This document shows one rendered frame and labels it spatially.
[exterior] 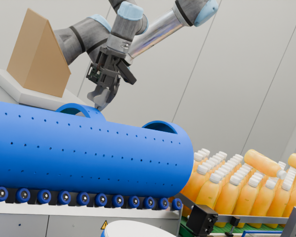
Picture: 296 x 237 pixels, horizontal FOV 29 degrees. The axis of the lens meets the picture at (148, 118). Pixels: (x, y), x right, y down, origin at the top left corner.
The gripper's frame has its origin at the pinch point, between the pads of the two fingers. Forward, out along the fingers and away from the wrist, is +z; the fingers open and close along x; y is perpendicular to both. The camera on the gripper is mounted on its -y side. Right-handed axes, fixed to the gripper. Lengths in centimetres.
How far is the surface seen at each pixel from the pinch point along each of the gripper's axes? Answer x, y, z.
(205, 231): 25, -46, 30
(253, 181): 14, -79, 13
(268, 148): -233, -463, 67
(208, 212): 23, -45, 23
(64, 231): 13.3, 7.2, 37.0
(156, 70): -253, -264, 18
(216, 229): 17, -63, 34
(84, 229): 13.1, -0.9, 36.6
